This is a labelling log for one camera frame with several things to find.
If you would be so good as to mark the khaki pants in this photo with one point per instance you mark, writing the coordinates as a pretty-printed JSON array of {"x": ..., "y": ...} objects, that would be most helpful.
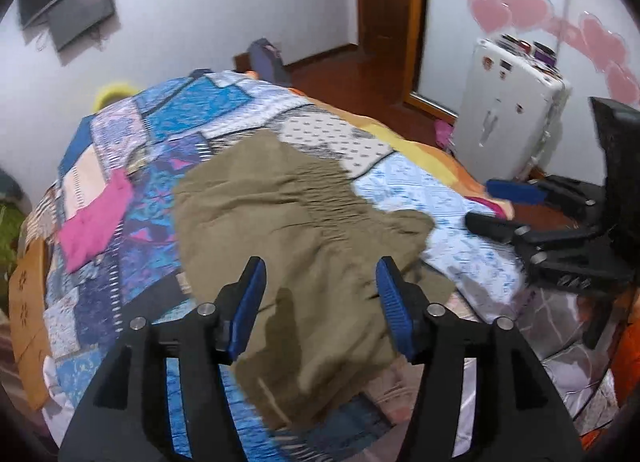
[{"x": 280, "y": 222}]

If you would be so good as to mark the orange cloth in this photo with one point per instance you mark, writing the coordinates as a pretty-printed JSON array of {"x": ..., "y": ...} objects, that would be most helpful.
[{"x": 629, "y": 342}]

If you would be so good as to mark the grey plush toy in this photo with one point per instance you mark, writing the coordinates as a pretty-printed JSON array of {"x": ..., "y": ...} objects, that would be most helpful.
[{"x": 9, "y": 184}]

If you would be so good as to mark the wooden door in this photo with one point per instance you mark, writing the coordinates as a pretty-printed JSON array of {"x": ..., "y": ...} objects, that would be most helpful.
[{"x": 390, "y": 17}]

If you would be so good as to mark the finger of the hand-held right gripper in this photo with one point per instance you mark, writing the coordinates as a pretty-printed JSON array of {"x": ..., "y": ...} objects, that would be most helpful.
[
  {"x": 495, "y": 225},
  {"x": 515, "y": 190}
]

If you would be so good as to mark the green storage bag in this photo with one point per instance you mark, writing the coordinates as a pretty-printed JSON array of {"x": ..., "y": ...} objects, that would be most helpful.
[{"x": 10, "y": 242}]

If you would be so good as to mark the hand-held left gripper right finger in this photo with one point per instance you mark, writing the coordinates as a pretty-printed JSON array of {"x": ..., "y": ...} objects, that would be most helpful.
[{"x": 392, "y": 307}]

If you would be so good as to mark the patchwork blanket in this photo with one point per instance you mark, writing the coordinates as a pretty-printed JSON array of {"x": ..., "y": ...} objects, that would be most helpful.
[{"x": 150, "y": 157}]

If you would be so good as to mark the yellow foam tube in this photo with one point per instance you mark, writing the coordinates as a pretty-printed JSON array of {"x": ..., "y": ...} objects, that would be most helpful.
[{"x": 112, "y": 92}]

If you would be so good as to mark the white suitcase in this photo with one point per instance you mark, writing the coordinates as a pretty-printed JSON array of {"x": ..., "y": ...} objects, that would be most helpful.
[{"x": 505, "y": 112}]

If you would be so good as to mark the dark grey bag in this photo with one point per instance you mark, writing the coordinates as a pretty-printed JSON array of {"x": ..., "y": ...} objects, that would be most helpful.
[{"x": 267, "y": 62}]

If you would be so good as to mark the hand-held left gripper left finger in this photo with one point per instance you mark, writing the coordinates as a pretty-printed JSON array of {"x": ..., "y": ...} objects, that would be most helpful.
[{"x": 247, "y": 302}]

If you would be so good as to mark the small wall monitor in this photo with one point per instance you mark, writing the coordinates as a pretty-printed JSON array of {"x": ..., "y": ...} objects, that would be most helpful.
[{"x": 82, "y": 12}]

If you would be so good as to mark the pale satin quilt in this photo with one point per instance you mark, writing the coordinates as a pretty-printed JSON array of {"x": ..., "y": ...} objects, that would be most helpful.
[{"x": 560, "y": 342}]

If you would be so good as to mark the pink garment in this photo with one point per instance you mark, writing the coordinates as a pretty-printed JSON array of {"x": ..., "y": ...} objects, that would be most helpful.
[{"x": 95, "y": 222}]

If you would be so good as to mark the small pink item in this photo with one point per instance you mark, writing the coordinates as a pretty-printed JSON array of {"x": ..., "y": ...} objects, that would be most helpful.
[{"x": 444, "y": 133}]

